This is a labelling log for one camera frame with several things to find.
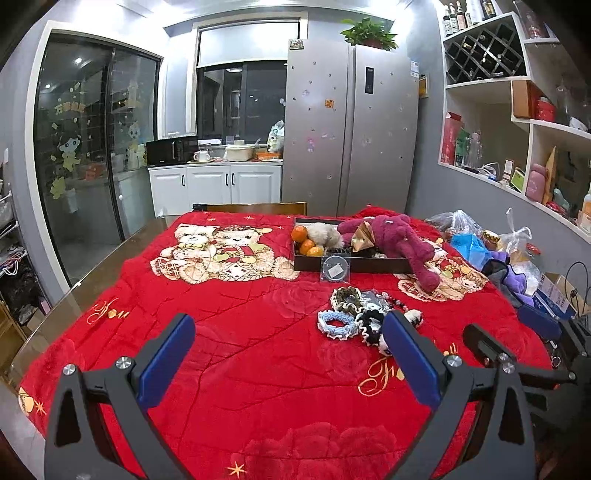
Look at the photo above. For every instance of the white wall shelf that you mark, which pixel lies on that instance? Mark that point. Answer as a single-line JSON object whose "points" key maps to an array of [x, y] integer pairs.
{"points": [[480, 83]]}

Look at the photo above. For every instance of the golden cloth pouch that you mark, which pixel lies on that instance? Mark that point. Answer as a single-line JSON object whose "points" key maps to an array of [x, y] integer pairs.
{"points": [[362, 237]]}

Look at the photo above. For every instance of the grey black cloth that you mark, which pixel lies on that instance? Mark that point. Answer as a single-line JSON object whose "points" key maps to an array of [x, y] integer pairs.
{"points": [[496, 272]]}

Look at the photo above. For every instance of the glass sliding door with stickers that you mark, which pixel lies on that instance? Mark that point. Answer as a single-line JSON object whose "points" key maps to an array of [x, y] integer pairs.
{"points": [[83, 161]]}

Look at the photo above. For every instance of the magenta plush bear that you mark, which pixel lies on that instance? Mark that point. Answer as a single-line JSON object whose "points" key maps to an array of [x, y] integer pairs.
{"points": [[397, 240]]}

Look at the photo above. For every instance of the green packet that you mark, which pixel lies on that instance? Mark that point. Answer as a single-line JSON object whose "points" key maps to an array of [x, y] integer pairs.
{"points": [[462, 147]]}

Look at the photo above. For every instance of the yellow wall box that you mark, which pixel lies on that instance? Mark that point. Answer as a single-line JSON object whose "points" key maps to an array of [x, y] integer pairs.
{"points": [[423, 86]]}

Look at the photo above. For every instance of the black microwave oven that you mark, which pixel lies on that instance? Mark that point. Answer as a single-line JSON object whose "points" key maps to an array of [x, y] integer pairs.
{"points": [[166, 151]]}

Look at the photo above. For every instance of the metal storage rack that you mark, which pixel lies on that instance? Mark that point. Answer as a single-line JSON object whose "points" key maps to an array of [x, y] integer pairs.
{"points": [[18, 295]]}

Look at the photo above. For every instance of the row of wine bottles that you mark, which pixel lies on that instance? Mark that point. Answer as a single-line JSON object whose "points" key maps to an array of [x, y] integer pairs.
{"points": [[457, 18]]}

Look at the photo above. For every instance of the red round tin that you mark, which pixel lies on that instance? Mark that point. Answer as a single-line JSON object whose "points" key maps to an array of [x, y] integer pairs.
{"points": [[545, 110]]}

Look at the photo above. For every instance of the white printed bag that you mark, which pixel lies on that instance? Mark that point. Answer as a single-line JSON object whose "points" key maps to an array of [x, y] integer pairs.
{"points": [[276, 136]]}

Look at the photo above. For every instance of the pink pouch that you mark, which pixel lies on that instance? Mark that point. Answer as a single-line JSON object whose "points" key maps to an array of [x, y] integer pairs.
{"points": [[537, 184]]}

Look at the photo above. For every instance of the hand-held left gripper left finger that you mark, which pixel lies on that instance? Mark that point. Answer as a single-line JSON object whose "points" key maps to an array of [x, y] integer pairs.
{"points": [[166, 360]]}

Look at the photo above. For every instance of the clear plastic bag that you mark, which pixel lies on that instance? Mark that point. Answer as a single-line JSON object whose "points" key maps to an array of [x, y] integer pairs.
{"points": [[461, 221]]}

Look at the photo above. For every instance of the white kitchen cabinet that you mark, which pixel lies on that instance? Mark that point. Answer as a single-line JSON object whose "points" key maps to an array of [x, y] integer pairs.
{"points": [[207, 184]]}

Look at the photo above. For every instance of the red printed blanket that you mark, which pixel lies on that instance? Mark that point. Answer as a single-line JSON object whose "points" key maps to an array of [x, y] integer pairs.
{"points": [[277, 369]]}

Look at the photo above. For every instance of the blue plastic bag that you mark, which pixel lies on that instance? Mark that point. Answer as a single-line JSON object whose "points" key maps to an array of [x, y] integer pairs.
{"points": [[471, 249]]}

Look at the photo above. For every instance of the small white black plush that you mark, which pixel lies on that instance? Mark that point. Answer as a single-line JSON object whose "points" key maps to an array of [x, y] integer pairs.
{"points": [[414, 317]]}

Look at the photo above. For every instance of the beige fluffy plush toy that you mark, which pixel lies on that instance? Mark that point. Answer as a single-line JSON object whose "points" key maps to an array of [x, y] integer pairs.
{"points": [[323, 234]]}

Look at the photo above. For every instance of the tall red gift box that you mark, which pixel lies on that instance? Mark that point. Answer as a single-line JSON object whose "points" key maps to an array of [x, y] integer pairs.
{"points": [[450, 138]]}

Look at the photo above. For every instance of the blue white cardboard box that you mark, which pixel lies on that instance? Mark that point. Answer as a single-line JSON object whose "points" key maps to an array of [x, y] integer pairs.
{"points": [[554, 290]]}

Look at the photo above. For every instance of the black white crochet scrunchie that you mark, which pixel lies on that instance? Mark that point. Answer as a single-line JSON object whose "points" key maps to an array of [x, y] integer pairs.
{"points": [[369, 332]]}

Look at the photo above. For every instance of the white basin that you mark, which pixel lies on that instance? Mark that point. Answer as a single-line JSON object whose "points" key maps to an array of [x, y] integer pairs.
{"points": [[239, 153]]}

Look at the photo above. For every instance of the potted green plant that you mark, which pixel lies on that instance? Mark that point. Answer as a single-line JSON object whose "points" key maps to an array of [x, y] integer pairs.
{"points": [[369, 33]]}

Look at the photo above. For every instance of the dark kitchen window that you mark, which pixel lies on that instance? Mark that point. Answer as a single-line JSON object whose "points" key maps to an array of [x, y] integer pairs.
{"points": [[249, 101]]}

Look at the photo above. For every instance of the blue white crochet scrunchie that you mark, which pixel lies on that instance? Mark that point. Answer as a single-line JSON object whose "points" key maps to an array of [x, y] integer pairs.
{"points": [[344, 333]]}

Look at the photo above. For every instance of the white cup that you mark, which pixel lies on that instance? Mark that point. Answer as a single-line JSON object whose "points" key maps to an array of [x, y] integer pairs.
{"points": [[202, 156]]}

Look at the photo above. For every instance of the brown cardboard box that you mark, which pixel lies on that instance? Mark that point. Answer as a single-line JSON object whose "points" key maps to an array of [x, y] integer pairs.
{"points": [[521, 99]]}

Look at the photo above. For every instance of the round badge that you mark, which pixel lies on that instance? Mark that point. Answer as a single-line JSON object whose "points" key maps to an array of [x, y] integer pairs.
{"points": [[335, 270]]}

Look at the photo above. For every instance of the black cardboard box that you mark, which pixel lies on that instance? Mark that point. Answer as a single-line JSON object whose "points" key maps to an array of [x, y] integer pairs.
{"points": [[369, 265]]}

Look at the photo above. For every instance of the orange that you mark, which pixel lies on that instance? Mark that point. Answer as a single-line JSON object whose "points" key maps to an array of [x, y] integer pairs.
{"points": [[299, 233], [316, 252], [306, 247]]}

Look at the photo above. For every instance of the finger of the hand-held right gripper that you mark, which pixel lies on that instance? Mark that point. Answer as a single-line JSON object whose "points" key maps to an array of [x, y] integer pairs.
{"points": [[538, 323], [482, 341]]}

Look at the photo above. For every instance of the yellow patterned jar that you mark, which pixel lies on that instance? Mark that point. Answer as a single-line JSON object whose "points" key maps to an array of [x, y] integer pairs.
{"points": [[491, 239]]}

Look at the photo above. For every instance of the orange tray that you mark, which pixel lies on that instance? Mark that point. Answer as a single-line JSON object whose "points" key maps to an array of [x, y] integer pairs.
{"points": [[268, 156]]}

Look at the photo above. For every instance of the silver double-door refrigerator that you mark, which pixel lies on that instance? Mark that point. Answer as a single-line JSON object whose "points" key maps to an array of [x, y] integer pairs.
{"points": [[318, 138]]}

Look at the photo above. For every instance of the knotted white plastic bag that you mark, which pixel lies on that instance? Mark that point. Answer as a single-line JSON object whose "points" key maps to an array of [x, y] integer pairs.
{"points": [[517, 240]]}

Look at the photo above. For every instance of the olive cream crochet scrunchie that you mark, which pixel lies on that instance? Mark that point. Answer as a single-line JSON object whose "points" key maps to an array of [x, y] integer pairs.
{"points": [[337, 295]]}

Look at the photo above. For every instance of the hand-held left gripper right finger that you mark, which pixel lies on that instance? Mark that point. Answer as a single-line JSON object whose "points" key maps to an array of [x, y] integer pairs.
{"points": [[411, 360]]}

